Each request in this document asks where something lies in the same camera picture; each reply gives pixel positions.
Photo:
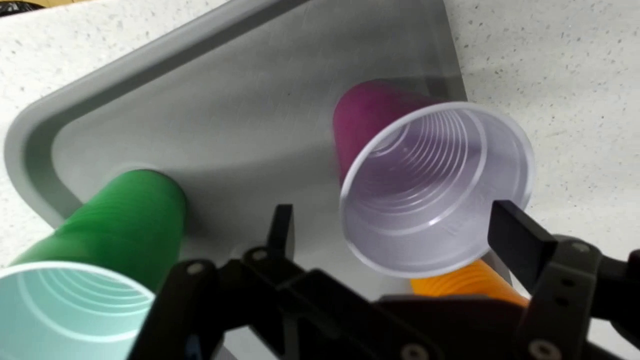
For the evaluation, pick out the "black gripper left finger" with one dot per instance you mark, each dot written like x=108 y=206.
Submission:
x=201 y=302

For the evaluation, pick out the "green plastic cup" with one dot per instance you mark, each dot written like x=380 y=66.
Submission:
x=84 y=290

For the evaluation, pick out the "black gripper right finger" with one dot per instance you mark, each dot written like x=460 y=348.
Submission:
x=568 y=283

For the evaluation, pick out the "purple plastic cup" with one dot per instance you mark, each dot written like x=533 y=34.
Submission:
x=418 y=177

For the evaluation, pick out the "orange plastic cup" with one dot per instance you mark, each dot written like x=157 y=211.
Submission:
x=476 y=279

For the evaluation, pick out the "grey plastic tray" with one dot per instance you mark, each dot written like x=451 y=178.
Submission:
x=236 y=107

